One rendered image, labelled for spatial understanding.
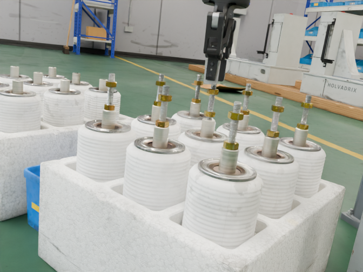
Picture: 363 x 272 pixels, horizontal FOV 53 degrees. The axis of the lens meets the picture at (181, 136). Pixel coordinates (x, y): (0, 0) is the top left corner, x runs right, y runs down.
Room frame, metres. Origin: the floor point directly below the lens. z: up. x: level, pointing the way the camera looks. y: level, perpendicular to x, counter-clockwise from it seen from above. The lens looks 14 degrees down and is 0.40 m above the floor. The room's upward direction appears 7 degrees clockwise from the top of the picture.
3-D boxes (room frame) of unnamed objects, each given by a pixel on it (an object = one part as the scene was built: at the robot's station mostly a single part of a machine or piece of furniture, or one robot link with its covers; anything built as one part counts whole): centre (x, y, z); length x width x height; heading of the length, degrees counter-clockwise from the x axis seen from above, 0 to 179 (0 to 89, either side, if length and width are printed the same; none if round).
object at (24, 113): (0.78, 0.36, 0.16); 0.10 x 0.10 x 0.18
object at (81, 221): (0.61, -0.04, 0.09); 0.39 x 0.39 x 0.18; 52
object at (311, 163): (0.63, -0.21, 0.16); 0.10 x 0.10 x 0.18
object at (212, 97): (0.61, -0.04, 0.31); 0.01 x 0.01 x 0.08
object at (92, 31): (6.37, 1.64, 0.36); 0.31 x 0.25 x 0.20; 113
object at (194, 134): (0.61, -0.04, 0.25); 0.08 x 0.08 x 0.01
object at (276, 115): (0.54, -0.14, 0.30); 0.01 x 0.01 x 0.08
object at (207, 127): (0.61, -0.04, 0.26); 0.02 x 0.02 x 0.03
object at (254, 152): (0.54, -0.14, 0.25); 0.08 x 0.08 x 0.01
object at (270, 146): (0.54, -0.14, 0.26); 0.02 x 0.02 x 0.03
